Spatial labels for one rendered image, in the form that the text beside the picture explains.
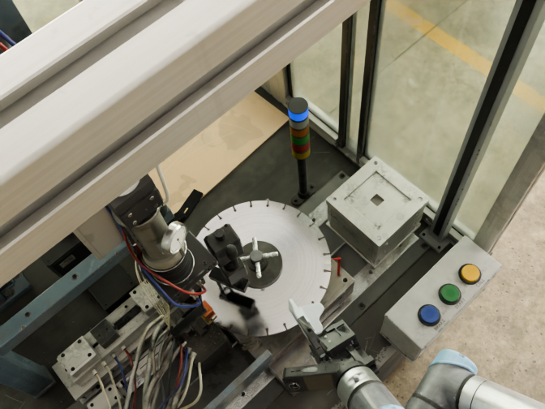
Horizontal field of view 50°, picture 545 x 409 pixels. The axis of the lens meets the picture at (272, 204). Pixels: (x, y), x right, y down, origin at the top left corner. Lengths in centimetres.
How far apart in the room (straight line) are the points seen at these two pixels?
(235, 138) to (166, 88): 155
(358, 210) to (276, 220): 21
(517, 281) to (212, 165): 130
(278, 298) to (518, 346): 125
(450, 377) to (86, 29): 96
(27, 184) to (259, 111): 162
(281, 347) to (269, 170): 55
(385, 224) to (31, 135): 128
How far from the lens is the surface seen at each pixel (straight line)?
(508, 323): 238
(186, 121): 22
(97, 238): 92
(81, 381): 149
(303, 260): 134
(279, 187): 165
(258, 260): 129
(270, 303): 131
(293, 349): 141
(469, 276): 141
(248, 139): 174
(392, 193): 148
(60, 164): 20
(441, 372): 111
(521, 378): 234
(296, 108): 129
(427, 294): 139
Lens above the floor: 219
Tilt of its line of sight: 62 degrees down
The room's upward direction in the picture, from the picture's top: 10 degrees counter-clockwise
